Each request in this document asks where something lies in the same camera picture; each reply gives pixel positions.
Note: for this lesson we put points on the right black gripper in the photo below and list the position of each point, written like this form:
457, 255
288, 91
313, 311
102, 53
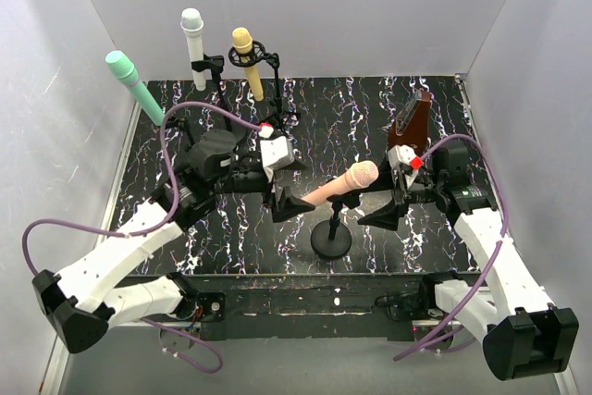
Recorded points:
402, 196

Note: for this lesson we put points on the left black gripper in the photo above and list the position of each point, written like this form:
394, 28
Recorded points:
274, 193

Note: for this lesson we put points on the pink microphone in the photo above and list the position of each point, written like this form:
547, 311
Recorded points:
359, 176

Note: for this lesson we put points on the black round base clip stand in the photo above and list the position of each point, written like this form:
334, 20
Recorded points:
331, 239

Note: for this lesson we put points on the black tripod clip stand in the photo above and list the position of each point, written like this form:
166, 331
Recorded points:
183, 126

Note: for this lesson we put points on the black tripod shock mount stand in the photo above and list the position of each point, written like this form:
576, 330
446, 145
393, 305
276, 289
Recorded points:
280, 116

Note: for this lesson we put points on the black round base holder stand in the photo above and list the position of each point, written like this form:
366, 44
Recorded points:
215, 65

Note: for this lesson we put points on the large yellow microphone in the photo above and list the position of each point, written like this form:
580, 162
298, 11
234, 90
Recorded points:
243, 53

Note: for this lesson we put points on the white microphone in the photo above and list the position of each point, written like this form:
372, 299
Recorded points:
192, 24

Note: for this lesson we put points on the green microphone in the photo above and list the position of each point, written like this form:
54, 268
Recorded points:
125, 72

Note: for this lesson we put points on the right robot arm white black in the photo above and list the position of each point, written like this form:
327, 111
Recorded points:
521, 330

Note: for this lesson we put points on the brown box in holder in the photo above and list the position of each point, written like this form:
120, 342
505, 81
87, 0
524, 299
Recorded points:
410, 126

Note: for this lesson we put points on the black front mounting base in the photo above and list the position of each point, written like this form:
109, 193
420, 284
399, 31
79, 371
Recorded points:
331, 306

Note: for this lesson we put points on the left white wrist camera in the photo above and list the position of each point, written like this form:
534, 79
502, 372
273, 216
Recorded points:
276, 151

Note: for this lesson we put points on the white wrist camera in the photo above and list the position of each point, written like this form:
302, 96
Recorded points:
276, 151
404, 164

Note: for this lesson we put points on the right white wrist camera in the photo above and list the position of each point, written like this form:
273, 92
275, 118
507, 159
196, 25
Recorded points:
404, 164

